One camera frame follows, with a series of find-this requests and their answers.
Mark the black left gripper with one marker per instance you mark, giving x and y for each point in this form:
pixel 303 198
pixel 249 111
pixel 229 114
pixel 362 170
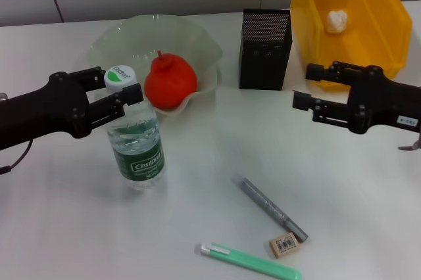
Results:
pixel 52 109

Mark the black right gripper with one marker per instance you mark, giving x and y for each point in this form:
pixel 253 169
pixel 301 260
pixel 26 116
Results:
pixel 381 102

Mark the orange fruit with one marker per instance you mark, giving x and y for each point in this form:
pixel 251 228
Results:
pixel 171 83

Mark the white paper ball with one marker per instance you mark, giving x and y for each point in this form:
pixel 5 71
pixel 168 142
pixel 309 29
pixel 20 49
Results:
pixel 336 21

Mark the clear green-label water bottle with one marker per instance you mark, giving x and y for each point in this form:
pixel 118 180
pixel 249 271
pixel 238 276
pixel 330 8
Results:
pixel 138 161

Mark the green utility knife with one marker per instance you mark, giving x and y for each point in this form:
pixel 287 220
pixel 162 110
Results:
pixel 253 258

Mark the green glass fruit plate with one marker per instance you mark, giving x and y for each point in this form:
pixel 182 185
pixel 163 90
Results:
pixel 131 37

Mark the black mesh pen holder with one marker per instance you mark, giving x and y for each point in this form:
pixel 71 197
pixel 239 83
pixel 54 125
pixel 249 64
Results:
pixel 264 63

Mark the grey marker pen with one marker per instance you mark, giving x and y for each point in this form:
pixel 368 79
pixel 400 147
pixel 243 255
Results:
pixel 273 209

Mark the beige eraser with barcode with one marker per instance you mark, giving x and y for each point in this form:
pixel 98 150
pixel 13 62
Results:
pixel 284 244

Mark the yellow plastic bin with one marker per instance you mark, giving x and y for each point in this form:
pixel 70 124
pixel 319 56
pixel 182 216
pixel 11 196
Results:
pixel 371 46

